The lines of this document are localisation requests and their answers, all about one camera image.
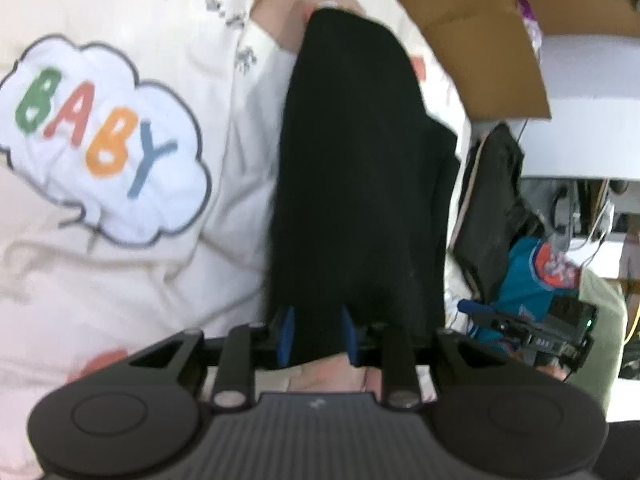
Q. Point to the purple white packet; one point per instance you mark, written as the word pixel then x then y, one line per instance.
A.
pixel 525 10

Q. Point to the black folded cloth pile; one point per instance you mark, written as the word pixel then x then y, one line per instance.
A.
pixel 495 210

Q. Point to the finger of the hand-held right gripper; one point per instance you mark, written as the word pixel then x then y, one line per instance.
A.
pixel 490 315

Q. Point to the teal printed bag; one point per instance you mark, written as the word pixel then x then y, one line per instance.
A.
pixel 520 280

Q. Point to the cream bear-print blanket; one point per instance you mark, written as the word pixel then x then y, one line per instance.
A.
pixel 150 285

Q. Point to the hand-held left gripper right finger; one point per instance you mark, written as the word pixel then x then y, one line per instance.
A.
pixel 348 337

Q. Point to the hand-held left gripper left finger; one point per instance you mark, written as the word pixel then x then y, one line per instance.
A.
pixel 286 337

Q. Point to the brown cardboard sheet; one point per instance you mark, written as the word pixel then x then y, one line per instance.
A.
pixel 475 35

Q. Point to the black top with white collar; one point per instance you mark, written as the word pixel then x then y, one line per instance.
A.
pixel 360 185

